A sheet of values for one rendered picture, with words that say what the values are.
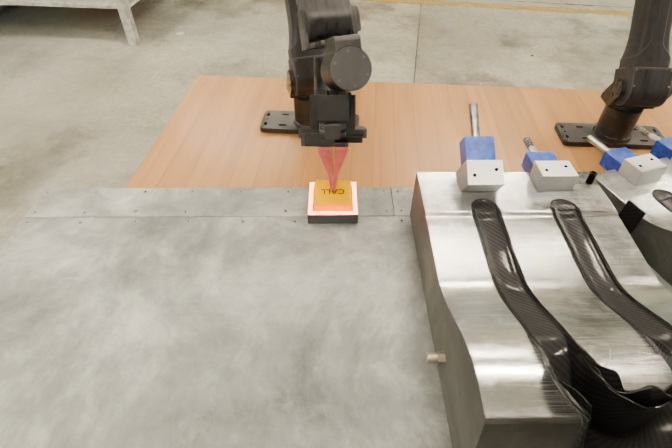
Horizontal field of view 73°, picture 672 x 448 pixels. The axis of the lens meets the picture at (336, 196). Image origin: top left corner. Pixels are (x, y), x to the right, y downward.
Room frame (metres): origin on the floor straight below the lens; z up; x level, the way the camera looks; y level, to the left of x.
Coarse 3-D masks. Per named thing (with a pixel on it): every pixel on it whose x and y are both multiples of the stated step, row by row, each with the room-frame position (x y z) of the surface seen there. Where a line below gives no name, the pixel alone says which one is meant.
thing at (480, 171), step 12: (468, 144) 0.52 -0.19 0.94; (480, 144) 0.52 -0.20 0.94; (492, 144) 0.52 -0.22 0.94; (468, 156) 0.51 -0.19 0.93; (480, 156) 0.51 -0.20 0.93; (492, 156) 0.51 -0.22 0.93; (468, 168) 0.48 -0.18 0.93; (480, 168) 0.48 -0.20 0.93; (492, 168) 0.48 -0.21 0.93; (468, 180) 0.47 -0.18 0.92; (480, 180) 0.47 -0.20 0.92; (492, 180) 0.47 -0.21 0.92; (504, 180) 0.47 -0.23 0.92
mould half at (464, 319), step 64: (448, 192) 0.48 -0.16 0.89; (512, 192) 0.48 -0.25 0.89; (576, 192) 0.48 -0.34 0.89; (448, 256) 0.36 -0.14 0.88; (640, 256) 0.36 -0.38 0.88; (448, 320) 0.27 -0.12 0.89; (512, 320) 0.26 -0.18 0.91; (576, 320) 0.26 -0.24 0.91; (448, 384) 0.23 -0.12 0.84; (512, 384) 0.18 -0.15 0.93; (640, 384) 0.18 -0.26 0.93
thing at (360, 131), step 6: (306, 126) 0.61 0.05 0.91; (360, 126) 0.61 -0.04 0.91; (300, 132) 0.56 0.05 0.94; (306, 132) 0.56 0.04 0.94; (312, 132) 0.56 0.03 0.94; (318, 132) 0.56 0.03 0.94; (348, 132) 0.56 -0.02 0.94; (354, 132) 0.56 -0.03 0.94; (360, 132) 0.56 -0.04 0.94; (366, 132) 0.56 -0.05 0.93
